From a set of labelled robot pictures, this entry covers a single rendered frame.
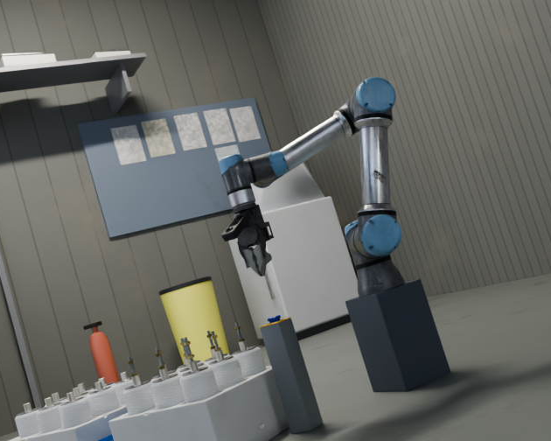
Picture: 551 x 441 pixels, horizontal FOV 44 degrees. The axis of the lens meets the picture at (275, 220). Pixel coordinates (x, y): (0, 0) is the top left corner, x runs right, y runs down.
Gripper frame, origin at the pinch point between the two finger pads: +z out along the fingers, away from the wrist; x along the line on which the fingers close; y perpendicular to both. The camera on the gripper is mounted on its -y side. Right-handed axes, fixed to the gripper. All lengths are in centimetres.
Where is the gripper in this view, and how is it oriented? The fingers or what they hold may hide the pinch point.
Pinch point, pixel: (260, 272)
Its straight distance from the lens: 200.8
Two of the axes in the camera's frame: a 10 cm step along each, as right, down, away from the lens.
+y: 5.4, -0.9, 8.4
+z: 2.9, 9.5, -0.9
